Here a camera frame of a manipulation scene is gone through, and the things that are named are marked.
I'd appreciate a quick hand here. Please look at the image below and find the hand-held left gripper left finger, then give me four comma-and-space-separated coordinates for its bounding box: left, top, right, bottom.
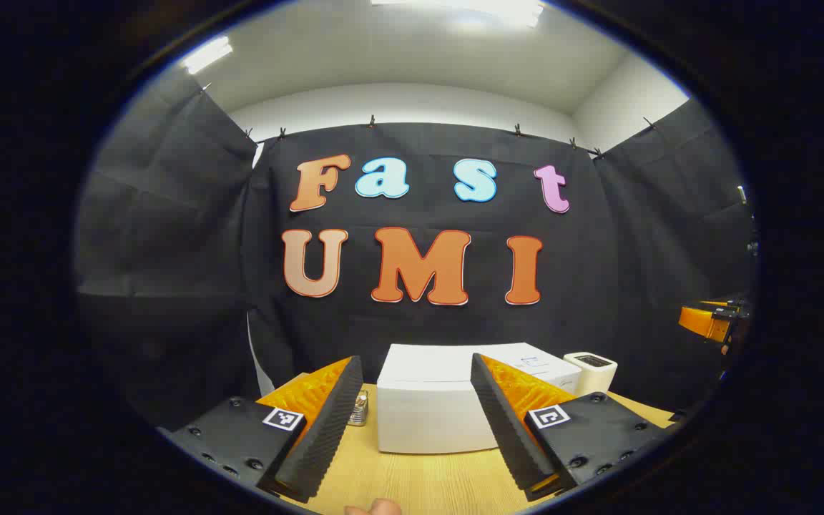
158, 355, 364, 504

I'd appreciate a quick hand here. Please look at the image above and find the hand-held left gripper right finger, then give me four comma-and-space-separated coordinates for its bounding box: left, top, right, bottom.
471, 353, 674, 501

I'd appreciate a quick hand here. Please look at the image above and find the white microwave oven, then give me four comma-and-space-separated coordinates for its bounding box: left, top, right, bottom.
376, 342, 583, 455

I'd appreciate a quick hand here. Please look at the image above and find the white toaster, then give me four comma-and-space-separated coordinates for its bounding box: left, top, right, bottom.
564, 351, 619, 398

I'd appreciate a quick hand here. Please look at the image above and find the black backdrop cloth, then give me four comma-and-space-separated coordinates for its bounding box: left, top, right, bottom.
74, 68, 760, 437

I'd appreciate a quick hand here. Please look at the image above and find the row of black cloth clips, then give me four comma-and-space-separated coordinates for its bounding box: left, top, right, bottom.
201, 82, 659, 160

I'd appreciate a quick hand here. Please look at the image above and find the ceiling light panel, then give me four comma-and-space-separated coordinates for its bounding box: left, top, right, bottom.
371, 0, 545, 28
180, 36, 234, 75

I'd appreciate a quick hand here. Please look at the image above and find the metal wire utensil holder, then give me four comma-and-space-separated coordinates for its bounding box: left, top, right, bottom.
346, 390, 370, 428

